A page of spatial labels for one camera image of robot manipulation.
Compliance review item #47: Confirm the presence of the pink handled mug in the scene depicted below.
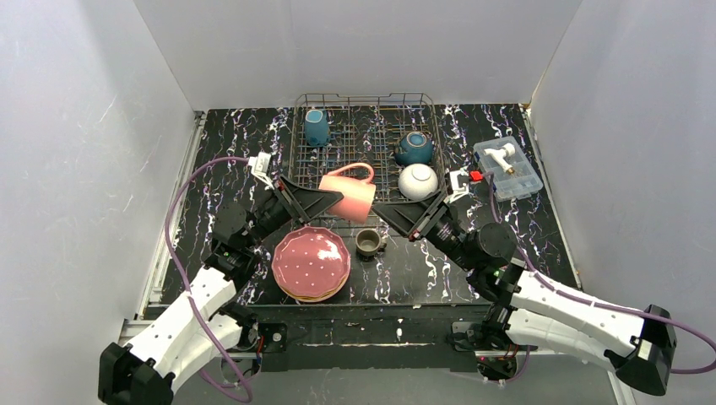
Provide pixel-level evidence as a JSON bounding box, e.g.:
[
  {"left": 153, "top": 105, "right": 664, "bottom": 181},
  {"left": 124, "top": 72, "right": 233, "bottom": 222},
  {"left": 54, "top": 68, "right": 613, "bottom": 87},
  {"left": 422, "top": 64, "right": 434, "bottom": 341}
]
[{"left": 319, "top": 162, "right": 377, "bottom": 224}]

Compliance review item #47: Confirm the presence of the pink polka dot plate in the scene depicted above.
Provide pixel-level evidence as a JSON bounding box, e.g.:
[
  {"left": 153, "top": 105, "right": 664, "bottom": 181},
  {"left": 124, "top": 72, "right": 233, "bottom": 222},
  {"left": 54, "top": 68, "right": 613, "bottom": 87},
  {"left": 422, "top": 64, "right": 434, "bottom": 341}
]
[{"left": 271, "top": 226, "right": 351, "bottom": 285}]

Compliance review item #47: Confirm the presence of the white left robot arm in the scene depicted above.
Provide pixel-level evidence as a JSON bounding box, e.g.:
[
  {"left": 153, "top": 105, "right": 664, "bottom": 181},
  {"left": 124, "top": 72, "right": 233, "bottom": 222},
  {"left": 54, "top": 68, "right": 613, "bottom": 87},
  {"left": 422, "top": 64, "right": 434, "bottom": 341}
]
[{"left": 98, "top": 176, "right": 344, "bottom": 404}]

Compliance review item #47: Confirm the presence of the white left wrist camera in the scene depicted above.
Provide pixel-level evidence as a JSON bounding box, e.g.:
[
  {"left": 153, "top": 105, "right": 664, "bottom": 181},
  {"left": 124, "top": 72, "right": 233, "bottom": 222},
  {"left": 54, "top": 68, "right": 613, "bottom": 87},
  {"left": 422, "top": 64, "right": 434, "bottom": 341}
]
[{"left": 247, "top": 152, "right": 274, "bottom": 190}]

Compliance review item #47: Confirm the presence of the blue handled mug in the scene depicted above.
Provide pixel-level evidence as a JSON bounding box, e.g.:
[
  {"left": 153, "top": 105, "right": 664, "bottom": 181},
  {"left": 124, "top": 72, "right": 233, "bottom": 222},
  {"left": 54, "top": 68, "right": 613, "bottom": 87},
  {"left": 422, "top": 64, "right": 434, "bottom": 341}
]
[{"left": 304, "top": 109, "right": 330, "bottom": 147}]

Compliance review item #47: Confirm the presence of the teal bowl beige inside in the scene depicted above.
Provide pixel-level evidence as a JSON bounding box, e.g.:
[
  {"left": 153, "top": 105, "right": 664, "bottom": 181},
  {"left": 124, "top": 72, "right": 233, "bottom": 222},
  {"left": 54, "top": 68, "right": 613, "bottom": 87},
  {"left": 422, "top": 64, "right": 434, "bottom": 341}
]
[{"left": 393, "top": 131, "right": 434, "bottom": 166}]

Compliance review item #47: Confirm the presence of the grey wire dish rack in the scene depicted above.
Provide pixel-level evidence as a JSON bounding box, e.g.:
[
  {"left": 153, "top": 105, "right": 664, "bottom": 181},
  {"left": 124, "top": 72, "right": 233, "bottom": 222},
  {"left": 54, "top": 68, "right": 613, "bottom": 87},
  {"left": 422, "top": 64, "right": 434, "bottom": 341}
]
[{"left": 284, "top": 92, "right": 448, "bottom": 203}]

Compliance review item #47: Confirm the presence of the clear plastic parts box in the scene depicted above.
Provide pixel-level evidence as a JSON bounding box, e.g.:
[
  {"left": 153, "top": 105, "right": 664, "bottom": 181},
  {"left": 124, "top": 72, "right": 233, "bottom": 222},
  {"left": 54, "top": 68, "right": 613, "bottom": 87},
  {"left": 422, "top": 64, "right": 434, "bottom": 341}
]
[{"left": 473, "top": 136, "right": 544, "bottom": 202}]

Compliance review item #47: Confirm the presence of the white bowl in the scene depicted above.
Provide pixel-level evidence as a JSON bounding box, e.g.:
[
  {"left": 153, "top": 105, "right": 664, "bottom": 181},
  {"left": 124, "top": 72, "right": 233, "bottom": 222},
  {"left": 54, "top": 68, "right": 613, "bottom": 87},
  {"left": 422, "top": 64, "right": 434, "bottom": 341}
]
[{"left": 398, "top": 164, "right": 438, "bottom": 201}]

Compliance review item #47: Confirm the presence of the pink bottom plate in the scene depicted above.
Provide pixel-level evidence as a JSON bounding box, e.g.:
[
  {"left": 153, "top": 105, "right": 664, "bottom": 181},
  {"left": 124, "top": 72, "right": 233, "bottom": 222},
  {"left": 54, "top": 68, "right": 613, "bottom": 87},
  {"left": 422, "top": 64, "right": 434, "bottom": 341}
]
[{"left": 280, "top": 278, "right": 348, "bottom": 303}]

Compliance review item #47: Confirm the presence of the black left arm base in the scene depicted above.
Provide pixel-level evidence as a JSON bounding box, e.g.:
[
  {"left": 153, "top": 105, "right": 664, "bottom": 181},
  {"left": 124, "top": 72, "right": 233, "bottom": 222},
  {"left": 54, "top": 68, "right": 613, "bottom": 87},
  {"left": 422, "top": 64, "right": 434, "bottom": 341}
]
[{"left": 219, "top": 303, "right": 288, "bottom": 380}]

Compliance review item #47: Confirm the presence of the white pipe fitting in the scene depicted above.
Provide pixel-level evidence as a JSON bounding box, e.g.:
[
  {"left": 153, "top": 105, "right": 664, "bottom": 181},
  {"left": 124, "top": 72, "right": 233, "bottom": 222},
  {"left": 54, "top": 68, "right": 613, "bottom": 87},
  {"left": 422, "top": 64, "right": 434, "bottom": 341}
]
[{"left": 484, "top": 143, "right": 516, "bottom": 175}]

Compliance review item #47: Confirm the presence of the small grey cup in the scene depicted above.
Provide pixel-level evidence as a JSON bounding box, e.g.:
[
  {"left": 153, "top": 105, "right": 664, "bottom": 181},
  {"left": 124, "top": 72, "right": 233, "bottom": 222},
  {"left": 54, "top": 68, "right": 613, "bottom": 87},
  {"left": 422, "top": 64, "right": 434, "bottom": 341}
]
[{"left": 355, "top": 229, "right": 387, "bottom": 257}]

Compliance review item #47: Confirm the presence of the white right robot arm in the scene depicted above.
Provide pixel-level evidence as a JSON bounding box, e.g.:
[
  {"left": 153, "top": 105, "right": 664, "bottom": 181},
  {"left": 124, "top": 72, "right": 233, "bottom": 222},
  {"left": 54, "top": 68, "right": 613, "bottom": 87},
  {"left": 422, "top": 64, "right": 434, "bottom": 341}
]
[{"left": 372, "top": 192, "right": 677, "bottom": 397}]

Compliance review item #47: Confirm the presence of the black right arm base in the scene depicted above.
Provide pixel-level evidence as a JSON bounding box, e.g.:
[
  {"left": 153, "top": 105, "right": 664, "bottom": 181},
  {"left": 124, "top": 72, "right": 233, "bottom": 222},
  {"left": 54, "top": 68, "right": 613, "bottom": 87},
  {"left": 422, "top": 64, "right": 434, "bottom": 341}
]
[{"left": 446, "top": 304, "right": 537, "bottom": 386}]

